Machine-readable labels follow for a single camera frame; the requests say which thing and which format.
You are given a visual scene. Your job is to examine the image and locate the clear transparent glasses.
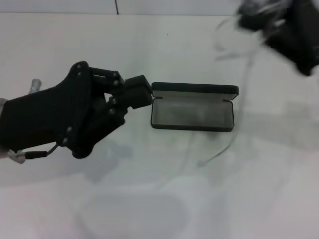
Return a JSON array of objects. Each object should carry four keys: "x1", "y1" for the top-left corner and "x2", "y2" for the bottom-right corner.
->
[{"x1": 198, "y1": 4, "x2": 287, "y2": 168}]

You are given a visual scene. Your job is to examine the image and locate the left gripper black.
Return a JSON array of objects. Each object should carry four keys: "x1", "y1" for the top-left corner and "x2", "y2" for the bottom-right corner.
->
[{"x1": 0, "y1": 61, "x2": 150, "y2": 159}]

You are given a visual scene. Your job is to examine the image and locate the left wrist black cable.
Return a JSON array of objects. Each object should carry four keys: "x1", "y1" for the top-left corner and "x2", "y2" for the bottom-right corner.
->
[{"x1": 6, "y1": 143, "x2": 60, "y2": 165}]

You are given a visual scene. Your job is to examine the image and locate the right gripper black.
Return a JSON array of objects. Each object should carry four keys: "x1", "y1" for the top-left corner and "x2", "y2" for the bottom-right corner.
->
[{"x1": 238, "y1": 0, "x2": 319, "y2": 77}]

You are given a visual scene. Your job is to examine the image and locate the black glasses case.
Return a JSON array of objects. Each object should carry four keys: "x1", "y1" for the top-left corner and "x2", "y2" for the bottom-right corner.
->
[{"x1": 151, "y1": 82, "x2": 239, "y2": 132}]

